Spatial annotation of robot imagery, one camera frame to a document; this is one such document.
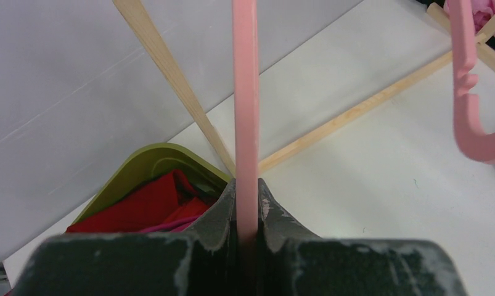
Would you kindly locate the pink cloth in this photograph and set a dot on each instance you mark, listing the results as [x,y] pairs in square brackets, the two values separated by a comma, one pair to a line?
[482,11]

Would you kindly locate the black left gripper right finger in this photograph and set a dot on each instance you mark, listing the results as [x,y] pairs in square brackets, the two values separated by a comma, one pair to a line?
[296,261]

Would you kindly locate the olive green plastic basket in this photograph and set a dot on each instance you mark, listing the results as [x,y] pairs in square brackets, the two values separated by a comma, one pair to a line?
[148,163]

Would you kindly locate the red dress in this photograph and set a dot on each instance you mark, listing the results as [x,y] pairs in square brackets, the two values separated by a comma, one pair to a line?
[163,200]

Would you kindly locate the pink plastic hanger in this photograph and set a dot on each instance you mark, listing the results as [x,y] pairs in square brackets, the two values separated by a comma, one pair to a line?
[469,134]

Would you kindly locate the magenta pleated skirt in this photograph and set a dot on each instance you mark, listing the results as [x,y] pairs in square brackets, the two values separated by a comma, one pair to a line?
[175,226]

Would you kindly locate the wooden clothes rack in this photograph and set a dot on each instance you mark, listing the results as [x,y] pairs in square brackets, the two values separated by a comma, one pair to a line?
[141,24]

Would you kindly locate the pink hanger of magenta skirt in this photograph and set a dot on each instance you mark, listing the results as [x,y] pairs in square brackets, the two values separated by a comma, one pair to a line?
[246,115]

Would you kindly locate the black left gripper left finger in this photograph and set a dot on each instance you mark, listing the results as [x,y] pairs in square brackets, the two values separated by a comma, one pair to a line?
[195,261]

